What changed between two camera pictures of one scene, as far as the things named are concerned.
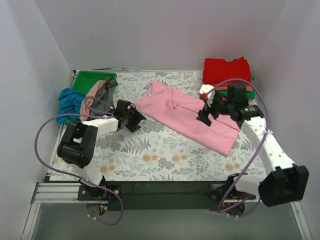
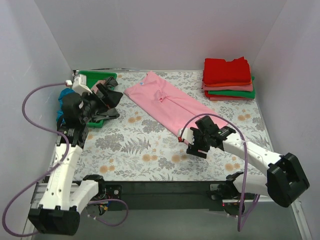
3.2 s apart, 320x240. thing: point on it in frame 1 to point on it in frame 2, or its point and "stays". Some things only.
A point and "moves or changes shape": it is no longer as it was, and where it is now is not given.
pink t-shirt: (179, 110) moves or changes shape
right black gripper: (208, 110) to (198, 143)
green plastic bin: (84, 81) stays
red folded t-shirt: (216, 70) stays
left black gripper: (131, 118) to (100, 97)
